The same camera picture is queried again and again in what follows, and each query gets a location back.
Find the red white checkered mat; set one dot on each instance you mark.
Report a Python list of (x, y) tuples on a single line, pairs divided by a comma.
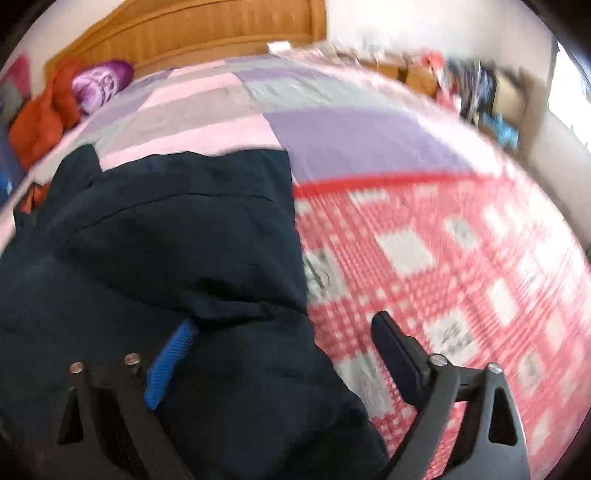
[(478, 268)]

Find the purple floral pillow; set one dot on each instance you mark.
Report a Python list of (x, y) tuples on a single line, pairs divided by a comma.
[(96, 86)]

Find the wooden headboard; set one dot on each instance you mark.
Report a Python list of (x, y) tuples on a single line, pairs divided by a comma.
[(154, 35)]

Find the wooden bedside drawer cabinet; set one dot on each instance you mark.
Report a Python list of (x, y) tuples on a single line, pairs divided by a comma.
[(420, 79)]

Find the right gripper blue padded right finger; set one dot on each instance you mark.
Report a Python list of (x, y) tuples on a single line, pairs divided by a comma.
[(491, 441)]

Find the blue printed tote bag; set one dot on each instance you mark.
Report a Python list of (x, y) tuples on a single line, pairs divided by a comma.
[(11, 172)]

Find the red orange puffer jacket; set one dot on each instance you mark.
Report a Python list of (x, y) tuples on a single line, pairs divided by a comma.
[(41, 123)]

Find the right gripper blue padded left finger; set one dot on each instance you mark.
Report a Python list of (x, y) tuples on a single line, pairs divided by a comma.
[(138, 384)]

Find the dark navy padded jacket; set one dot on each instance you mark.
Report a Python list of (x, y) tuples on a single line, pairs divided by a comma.
[(254, 398)]

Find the purple pink patchwork bedsheet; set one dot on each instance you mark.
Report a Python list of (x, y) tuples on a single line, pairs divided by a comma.
[(241, 154)]

